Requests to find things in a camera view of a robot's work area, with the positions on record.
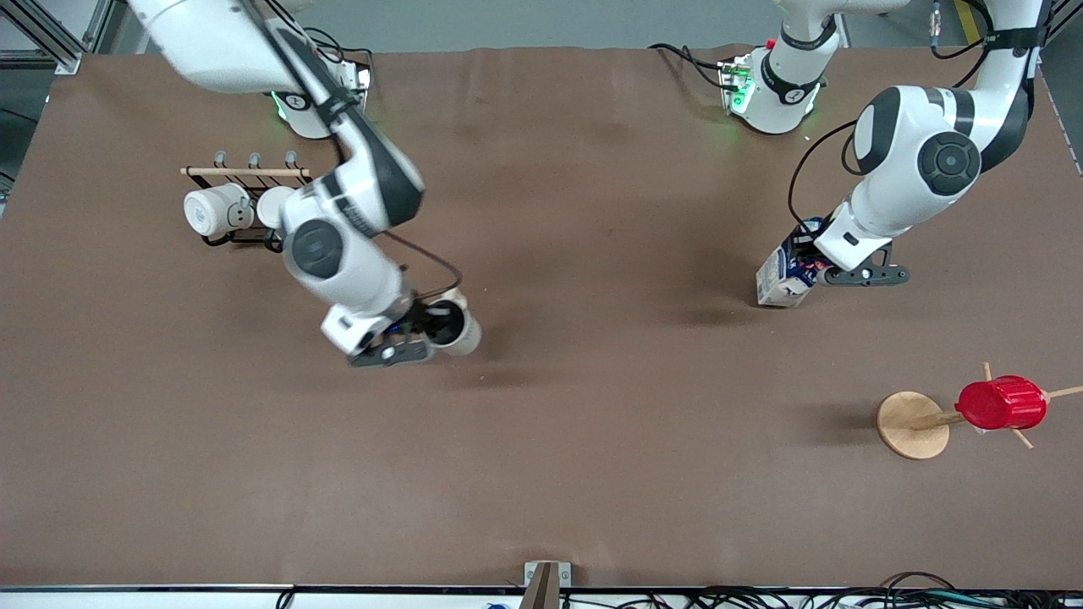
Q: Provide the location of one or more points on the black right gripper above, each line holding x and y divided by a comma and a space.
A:
418, 309

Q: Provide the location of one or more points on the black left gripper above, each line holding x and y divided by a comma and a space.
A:
805, 247

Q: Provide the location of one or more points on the white mug with grey inside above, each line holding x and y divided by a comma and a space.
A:
464, 334

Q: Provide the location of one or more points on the blue white milk carton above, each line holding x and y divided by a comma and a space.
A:
783, 283

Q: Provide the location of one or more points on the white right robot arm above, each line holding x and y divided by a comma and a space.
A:
321, 169

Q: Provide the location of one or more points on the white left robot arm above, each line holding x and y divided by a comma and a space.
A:
914, 152

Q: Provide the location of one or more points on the red ribbed plastic cup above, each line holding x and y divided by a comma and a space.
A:
1003, 403

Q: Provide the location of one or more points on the wooden mug tree stand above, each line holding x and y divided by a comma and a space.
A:
914, 425

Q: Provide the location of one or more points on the plain white mug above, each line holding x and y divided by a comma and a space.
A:
272, 207

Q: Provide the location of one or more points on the white mug with face print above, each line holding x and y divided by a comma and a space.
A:
216, 210

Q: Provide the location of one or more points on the metal bracket with wooden post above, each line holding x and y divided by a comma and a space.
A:
546, 584

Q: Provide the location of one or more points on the aluminium frame profile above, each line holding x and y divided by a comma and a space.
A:
46, 34

